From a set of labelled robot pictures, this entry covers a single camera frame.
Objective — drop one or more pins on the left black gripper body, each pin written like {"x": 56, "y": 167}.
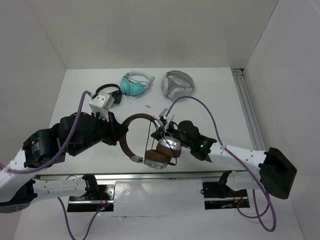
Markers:
{"x": 102, "y": 131}

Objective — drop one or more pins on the aluminium side rail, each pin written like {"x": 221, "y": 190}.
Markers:
{"x": 248, "y": 109}

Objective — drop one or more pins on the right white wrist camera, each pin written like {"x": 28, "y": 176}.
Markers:
{"x": 166, "y": 118}

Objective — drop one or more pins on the black folded headphones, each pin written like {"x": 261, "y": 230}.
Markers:
{"x": 117, "y": 94}

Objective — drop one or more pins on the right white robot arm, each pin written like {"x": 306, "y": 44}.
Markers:
{"x": 270, "y": 170}

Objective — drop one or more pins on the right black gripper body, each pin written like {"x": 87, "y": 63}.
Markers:
{"x": 173, "y": 132}

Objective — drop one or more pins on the aluminium table edge rail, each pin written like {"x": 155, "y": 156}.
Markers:
{"x": 145, "y": 176}

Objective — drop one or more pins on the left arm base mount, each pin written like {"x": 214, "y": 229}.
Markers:
{"x": 98, "y": 196}

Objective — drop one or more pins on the white grey gaming headphones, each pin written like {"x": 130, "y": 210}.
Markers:
{"x": 176, "y": 84}

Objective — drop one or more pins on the brown and silver headphones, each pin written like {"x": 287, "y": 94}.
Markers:
{"x": 166, "y": 148}

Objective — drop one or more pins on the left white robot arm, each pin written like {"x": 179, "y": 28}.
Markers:
{"x": 71, "y": 136}

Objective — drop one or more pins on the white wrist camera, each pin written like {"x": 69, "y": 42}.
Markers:
{"x": 166, "y": 118}
{"x": 100, "y": 106}

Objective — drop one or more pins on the teal cat-ear headphones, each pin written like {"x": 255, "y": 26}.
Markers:
{"x": 132, "y": 87}

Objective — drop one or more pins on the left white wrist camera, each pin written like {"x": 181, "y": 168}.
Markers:
{"x": 100, "y": 106}

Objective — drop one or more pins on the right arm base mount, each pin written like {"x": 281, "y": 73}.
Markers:
{"x": 218, "y": 196}

